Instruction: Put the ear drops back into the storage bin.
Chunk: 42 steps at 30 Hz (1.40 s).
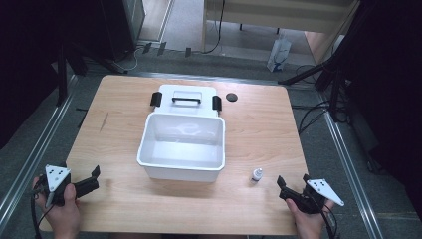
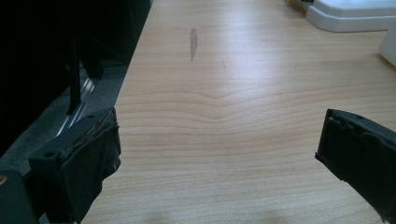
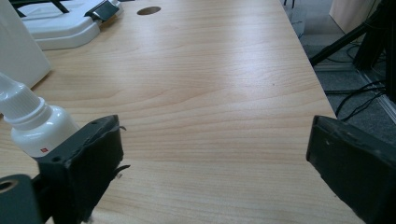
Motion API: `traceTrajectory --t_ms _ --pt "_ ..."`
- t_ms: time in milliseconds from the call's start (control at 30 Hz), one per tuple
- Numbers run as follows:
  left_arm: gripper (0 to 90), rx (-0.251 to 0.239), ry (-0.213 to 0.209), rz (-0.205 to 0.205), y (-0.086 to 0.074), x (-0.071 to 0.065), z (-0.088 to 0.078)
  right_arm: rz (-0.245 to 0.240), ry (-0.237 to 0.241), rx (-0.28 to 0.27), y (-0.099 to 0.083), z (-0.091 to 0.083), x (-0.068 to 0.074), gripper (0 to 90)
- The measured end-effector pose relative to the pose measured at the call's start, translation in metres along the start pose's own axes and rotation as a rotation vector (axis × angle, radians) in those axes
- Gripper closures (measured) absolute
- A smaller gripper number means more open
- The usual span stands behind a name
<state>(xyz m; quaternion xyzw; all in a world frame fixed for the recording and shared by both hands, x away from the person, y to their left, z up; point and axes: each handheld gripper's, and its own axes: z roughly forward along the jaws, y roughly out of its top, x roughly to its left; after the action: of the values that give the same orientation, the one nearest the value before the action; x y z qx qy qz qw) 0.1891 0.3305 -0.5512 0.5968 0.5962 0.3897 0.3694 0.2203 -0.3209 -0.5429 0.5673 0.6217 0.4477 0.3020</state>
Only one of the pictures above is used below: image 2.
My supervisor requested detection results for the white plastic tray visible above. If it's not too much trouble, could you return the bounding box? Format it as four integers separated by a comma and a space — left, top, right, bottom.
304, 0, 396, 33

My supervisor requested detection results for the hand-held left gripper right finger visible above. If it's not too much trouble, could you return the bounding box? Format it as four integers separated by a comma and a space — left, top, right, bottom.
314, 108, 396, 224

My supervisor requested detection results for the white container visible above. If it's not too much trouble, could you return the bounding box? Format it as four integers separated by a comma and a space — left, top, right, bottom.
377, 27, 396, 67

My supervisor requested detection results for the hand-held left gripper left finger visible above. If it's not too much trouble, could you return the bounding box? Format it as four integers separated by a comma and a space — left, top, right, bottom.
28, 106, 122, 224

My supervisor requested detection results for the black metal stand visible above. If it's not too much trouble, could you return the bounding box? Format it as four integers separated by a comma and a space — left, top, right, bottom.
66, 36, 82, 116

